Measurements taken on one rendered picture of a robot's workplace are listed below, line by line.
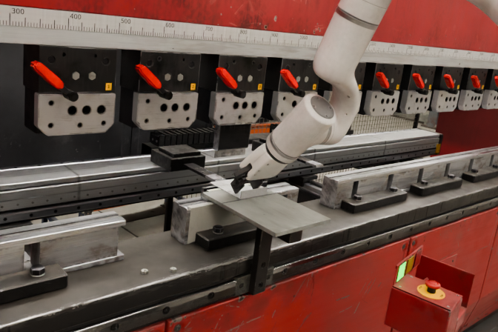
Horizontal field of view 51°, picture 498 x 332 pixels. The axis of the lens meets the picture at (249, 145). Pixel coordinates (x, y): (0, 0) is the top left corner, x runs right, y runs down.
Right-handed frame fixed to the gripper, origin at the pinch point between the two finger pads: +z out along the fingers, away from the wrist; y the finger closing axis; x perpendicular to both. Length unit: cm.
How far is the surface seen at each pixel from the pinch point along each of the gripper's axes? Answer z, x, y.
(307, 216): -10.2, 15.6, -3.2
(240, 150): -1.3, -9.0, -2.1
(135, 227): 199, -75, -79
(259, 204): -3.2, 7.4, 1.9
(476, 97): -14, -14, -119
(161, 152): 20.6, -23.8, 5.5
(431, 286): -6, 41, -38
